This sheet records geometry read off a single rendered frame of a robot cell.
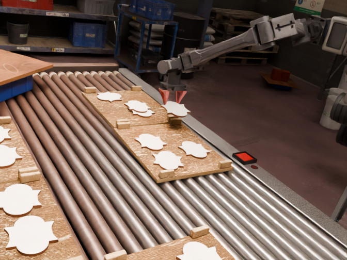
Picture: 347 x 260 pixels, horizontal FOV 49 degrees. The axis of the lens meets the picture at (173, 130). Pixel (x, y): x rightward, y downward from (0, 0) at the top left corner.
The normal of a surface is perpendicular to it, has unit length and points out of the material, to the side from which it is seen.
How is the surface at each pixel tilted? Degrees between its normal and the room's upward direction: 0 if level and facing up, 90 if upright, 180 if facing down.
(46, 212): 0
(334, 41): 90
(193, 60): 91
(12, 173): 0
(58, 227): 0
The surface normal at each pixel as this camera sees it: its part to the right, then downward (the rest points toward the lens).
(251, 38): -0.66, 0.22
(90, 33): 0.43, 0.46
